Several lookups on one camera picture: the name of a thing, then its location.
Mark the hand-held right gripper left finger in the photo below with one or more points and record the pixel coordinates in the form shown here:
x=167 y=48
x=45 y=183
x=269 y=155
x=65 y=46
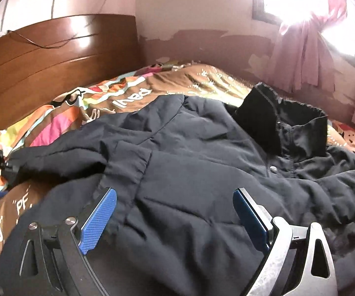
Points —
x=98 y=222

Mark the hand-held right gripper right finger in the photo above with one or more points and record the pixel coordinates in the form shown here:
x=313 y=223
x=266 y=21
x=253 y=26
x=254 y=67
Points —
x=251 y=222

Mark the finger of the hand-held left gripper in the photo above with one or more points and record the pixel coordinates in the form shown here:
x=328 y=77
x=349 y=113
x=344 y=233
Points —
x=12 y=169

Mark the dark navy padded jacket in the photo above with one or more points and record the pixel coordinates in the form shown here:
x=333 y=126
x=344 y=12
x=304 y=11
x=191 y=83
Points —
x=196 y=160

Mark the wooden headboard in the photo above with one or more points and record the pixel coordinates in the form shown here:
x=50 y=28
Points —
x=41 y=67

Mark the brown cartoon printed blanket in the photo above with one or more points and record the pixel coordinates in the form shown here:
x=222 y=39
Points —
x=171 y=83

